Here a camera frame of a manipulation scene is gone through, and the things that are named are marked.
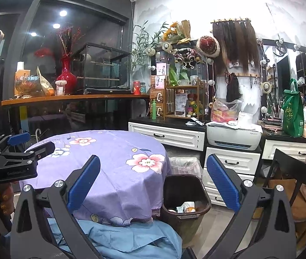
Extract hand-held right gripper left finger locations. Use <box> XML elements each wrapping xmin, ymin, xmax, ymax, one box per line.
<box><xmin>10</xmin><ymin>155</ymin><xmax>107</xmax><ymax>259</ymax></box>

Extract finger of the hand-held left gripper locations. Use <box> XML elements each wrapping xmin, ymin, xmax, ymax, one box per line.
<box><xmin>0</xmin><ymin>132</ymin><xmax>31</xmax><ymax>155</ymax></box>
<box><xmin>0</xmin><ymin>141</ymin><xmax>56</xmax><ymax>168</ymax></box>

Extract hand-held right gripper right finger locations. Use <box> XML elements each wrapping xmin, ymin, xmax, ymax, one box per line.
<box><xmin>206</xmin><ymin>153</ymin><xmax>296</xmax><ymax>259</ymax></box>

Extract black trash bin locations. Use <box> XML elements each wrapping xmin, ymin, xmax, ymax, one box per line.
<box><xmin>161</xmin><ymin>174</ymin><xmax>212</xmax><ymax>245</ymax></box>

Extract white stacked drawer unit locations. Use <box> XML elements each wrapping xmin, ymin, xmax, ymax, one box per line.
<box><xmin>203</xmin><ymin>147</ymin><xmax>261</xmax><ymax>208</ymax></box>

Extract round table, purple floral cloth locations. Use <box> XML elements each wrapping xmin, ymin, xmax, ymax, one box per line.
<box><xmin>19</xmin><ymin>130</ymin><xmax>172</xmax><ymax>227</ymax></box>

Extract bin with clear liner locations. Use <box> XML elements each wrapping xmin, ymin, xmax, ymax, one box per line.
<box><xmin>168</xmin><ymin>155</ymin><xmax>203</xmax><ymax>178</ymax></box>

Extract white printer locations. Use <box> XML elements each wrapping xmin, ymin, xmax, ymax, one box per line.
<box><xmin>206</xmin><ymin>123</ymin><xmax>263</xmax><ymax>151</ymax></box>

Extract glass lotus bowl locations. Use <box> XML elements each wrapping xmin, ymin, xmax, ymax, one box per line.
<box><xmin>18</xmin><ymin>74</ymin><xmax>41</xmax><ymax>98</ymax></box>

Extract gold snack bag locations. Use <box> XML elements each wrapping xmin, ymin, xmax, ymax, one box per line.
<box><xmin>36</xmin><ymin>66</ymin><xmax>55</xmax><ymax>97</ymax></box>

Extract orange printed box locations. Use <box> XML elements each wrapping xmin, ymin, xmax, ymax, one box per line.
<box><xmin>14</xmin><ymin>69</ymin><xmax>32</xmax><ymax>97</ymax></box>

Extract wooden topped black counter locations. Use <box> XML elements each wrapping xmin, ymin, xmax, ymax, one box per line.
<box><xmin>1</xmin><ymin>94</ymin><xmax>151</xmax><ymax>141</ymax></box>

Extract clear plastic dessert cup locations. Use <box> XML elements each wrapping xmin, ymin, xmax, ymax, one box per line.
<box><xmin>55</xmin><ymin>80</ymin><xmax>67</xmax><ymax>96</ymax></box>

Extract white tissue roll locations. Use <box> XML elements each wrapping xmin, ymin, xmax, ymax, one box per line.
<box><xmin>237</xmin><ymin>111</ymin><xmax>254</xmax><ymax>130</ymax></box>

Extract long white drawer cabinet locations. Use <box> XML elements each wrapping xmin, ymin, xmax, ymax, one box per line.
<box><xmin>128</xmin><ymin>119</ymin><xmax>207</xmax><ymax>152</ymax></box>

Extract clear plastic bag of snacks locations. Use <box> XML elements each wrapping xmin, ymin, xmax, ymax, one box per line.
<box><xmin>211</xmin><ymin>98</ymin><xmax>243</xmax><ymax>125</ymax></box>

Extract black chair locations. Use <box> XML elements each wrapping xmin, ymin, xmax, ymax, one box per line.
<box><xmin>262</xmin><ymin>148</ymin><xmax>306</xmax><ymax>222</ymax></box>

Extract person's blue clothing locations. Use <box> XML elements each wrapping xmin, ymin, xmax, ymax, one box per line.
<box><xmin>4</xmin><ymin>217</ymin><xmax>183</xmax><ymax>259</ymax></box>

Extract white vanity drawer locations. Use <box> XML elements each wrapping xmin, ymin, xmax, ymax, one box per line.
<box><xmin>261</xmin><ymin>137</ymin><xmax>306</xmax><ymax>162</ymax></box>

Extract red vase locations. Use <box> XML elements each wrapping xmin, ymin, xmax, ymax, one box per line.
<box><xmin>55</xmin><ymin>54</ymin><xmax>78</xmax><ymax>95</ymax></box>

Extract brown packet white label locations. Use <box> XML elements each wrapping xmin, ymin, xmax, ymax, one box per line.
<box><xmin>175</xmin><ymin>93</ymin><xmax>188</xmax><ymax>116</ymax></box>

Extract brown coffee box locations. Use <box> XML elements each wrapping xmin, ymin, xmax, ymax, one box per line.
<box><xmin>150</xmin><ymin>88</ymin><xmax>167</xmax><ymax>104</ymax></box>
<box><xmin>150</xmin><ymin>103</ymin><xmax>167</xmax><ymax>119</ymax></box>

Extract dark hanging wig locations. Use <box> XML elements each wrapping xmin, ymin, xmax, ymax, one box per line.
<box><xmin>225</xmin><ymin>72</ymin><xmax>242</xmax><ymax>103</ymax></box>

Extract green tote bag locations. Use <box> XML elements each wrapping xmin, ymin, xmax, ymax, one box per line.
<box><xmin>281</xmin><ymin>78</ymin><xmax>305</xmax><ymax>138</ymax></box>

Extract glass display case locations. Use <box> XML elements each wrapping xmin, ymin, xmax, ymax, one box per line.
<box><xmin>70</xmin><ymin>42</ymin><xmax>131</xmax><ymax>93</ymax></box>

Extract wooden shelf rack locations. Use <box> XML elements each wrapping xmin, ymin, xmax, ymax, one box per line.
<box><xmin>164</xmin><ymin>78</ymin><xmax>207</xmax><ymax>120</ymax></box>

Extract red dried branches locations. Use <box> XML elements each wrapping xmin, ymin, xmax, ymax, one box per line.
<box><xmin>56</xmin><ymin>25</ymin><xmax>86</xmax><ymax>57</ymax></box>

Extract pink white box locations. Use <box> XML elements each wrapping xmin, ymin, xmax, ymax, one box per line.
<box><xmin>154</xmin><ymin>75</ymin><xmax>167</xmax><ymax>89</ymax></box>

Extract large vanity mirror with bulbs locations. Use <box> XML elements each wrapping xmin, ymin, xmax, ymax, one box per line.
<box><xmin>258</xmin><ymin>38</ymin><xmax>306</xmax><ymax>119</ymax></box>

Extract ornate headdress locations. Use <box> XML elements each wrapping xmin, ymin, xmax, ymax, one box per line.
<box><xmin>173</xmin><ymin>48</ymin><xmax>201</xmax><ymax>69</ymax></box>

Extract red embroidered hat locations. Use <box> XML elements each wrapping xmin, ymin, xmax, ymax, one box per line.
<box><xmin>196</xmin><ymin>35</ymin><xmax>220</xmax><ymax>58</ymax></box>

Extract small vanity mirror with bulbs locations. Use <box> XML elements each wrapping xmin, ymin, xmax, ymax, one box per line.
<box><xmin>148</xmin><ymin>39</ymin><xmax>215</xmax><ymax>119</ymax></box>

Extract hanging hair extensions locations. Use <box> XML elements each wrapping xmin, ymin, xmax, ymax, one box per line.
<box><xmin>211</xmin><ymin>18</ymin><xmax>260</xmax><ymax>68</ymax></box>

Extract green bamboo plant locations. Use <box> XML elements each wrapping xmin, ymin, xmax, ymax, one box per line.
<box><xmin>131</xmin><ymin>20</ymin><xmax>170</xmax><ymax>72</ymax></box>

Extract yellow flower bouquet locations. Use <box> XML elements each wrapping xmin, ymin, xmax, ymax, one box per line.
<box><xmin>161</xmin><ymin>19</ymin><xmax>192</xmax><ymax>45</ymax></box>

